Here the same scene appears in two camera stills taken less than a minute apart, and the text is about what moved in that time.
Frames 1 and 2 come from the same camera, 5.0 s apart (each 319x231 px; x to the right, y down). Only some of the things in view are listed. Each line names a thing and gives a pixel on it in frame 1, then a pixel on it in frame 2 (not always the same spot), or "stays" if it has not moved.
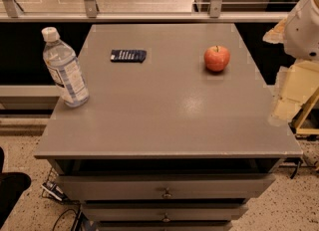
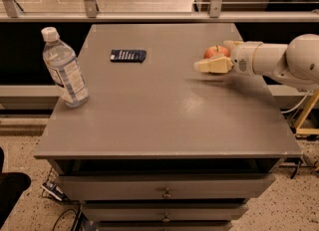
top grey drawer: [164, 186] stays
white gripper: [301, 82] to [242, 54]
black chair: [12, 187] stays
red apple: [216, 58] stays
